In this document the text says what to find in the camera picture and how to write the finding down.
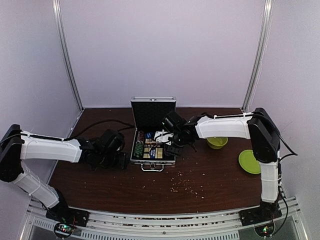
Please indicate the green bowl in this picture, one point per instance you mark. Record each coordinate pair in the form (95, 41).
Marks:
(217, 143)

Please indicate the blue small blind button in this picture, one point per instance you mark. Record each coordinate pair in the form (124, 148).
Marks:
(149, 135)

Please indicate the front aluminium rail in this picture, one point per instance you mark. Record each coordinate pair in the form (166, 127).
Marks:
(217, 225)

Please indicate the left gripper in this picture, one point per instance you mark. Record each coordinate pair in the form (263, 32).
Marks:
(123, 162)

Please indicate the green yellow chip stack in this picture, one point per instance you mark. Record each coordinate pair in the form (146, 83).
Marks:
(138, 150)

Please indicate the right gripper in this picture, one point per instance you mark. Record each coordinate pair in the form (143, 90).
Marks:
(177, 151)

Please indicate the brown black chip stack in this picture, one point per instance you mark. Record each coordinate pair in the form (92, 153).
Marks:
(140, 138)

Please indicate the aluminium frame post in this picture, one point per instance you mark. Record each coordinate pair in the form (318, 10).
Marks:
(261, 48)
(56, 4)

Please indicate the aluminium poker case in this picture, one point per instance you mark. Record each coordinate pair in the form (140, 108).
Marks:
(151, 141)

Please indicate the green plate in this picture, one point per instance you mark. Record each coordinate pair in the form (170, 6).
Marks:
(248, 162)

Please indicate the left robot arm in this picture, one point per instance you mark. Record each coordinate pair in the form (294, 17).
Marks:
(17, 145)

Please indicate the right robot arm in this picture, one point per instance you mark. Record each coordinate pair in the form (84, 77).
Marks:
(256, 126)

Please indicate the right aluminium frame post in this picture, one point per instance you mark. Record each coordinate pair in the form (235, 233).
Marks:
(261, 48)

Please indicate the blue gold card box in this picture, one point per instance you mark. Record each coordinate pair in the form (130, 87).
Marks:
(153, 153)

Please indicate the left aluminium frame post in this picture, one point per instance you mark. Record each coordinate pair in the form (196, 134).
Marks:
(56, 4)

